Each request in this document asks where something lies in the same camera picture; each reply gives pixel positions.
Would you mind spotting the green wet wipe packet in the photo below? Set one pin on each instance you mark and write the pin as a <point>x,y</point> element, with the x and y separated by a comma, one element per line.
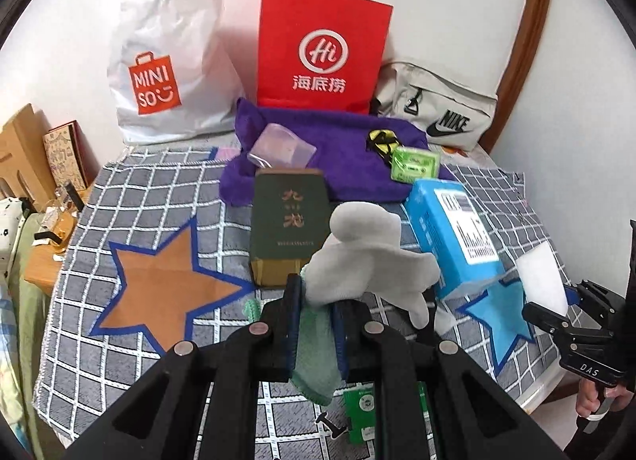
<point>362,405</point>

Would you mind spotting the blue tissue pack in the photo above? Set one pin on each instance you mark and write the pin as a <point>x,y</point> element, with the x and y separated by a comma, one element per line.
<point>432,231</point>

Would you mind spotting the white plastic shopping bag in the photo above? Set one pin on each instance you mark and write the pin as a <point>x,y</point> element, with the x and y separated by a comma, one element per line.
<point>169,17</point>

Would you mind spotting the dark green tin box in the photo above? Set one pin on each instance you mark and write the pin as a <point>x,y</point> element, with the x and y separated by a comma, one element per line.
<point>285,221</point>

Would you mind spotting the amber glass bottle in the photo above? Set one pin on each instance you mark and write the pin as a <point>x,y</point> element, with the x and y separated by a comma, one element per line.
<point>62,224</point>

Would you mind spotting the red paper bag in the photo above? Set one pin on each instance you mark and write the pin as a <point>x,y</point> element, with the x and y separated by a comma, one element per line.
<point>323,12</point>

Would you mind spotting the green bed sheet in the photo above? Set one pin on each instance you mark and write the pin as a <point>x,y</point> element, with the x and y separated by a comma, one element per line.
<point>27,321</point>

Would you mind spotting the grey checkered blanket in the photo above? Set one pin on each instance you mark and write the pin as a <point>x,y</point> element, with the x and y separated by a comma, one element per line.
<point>149,191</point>

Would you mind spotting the purple towel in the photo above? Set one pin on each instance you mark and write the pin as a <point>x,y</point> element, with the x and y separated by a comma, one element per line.
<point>338,142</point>

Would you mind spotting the floral quilt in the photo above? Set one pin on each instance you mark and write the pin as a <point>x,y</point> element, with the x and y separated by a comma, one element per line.
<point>5,370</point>

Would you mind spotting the white glove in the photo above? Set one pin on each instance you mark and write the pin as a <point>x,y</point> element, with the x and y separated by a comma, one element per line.
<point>357,251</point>

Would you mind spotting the person's right forearm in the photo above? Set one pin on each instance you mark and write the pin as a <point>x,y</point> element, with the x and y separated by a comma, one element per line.
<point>611,435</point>

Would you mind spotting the grey waist bag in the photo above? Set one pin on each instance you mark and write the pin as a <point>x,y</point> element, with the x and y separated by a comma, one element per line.
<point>447,92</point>

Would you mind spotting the white dotted pillow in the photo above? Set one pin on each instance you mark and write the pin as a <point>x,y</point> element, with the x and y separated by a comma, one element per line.
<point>7,229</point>

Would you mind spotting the yellow mesh pouch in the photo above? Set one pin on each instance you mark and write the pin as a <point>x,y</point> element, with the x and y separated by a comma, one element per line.
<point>380,138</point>

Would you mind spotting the wooden nightstand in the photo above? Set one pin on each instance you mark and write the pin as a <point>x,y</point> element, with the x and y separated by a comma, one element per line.
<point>44,268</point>

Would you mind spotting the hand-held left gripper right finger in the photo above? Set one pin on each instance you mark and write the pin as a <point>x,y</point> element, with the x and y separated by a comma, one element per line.
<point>340,340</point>

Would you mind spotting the brown wooden door frame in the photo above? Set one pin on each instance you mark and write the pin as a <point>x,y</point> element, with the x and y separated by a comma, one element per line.
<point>526,42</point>

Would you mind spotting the green tissue packet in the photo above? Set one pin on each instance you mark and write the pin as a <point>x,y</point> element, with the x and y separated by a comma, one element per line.
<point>415,164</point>

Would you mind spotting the person's right hand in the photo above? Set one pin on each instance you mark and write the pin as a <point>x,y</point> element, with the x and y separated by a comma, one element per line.
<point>589,400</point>

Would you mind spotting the white sponge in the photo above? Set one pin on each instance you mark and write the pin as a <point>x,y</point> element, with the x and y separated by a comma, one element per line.
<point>541,271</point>

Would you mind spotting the patterned book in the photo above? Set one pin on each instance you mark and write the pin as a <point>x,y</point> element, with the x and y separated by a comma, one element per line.
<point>62,152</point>

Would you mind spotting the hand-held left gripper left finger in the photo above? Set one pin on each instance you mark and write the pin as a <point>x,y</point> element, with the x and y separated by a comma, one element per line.
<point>293,326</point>

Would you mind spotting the wooden headboard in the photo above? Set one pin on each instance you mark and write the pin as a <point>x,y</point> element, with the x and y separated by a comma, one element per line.
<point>22,142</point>

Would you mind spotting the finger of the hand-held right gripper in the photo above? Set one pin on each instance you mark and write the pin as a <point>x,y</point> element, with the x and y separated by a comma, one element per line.
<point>546,321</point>
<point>598,298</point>

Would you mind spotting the green cloth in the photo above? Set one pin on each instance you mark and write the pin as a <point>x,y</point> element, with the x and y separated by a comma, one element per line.
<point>315,340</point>

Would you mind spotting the clear plastic pouch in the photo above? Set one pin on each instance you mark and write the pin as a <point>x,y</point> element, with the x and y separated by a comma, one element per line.
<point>280,147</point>

